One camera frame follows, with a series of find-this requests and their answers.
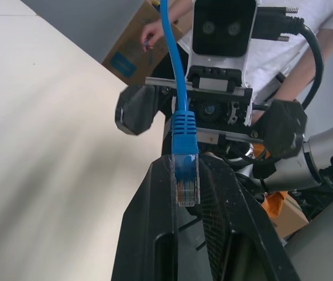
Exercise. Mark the cardboard box with blue label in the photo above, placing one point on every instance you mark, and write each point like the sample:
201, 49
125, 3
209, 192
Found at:
134, 49

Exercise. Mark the person in white t-shirt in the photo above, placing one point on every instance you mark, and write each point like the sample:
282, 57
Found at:
271, 58

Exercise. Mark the plain brown cardboard box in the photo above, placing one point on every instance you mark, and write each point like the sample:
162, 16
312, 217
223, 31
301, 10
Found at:
293, 216

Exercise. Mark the person's bare hand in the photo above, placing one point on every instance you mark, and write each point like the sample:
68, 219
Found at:
153, 33

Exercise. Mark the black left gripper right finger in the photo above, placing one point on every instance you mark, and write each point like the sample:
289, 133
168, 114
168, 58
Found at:
242, 234

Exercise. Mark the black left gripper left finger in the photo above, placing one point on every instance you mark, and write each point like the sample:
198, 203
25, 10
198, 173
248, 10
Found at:
145, 228

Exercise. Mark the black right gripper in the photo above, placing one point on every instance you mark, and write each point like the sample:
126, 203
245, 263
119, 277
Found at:
213, 112

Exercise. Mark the orange cloth piece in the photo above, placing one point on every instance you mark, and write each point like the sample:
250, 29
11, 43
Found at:
274, 205

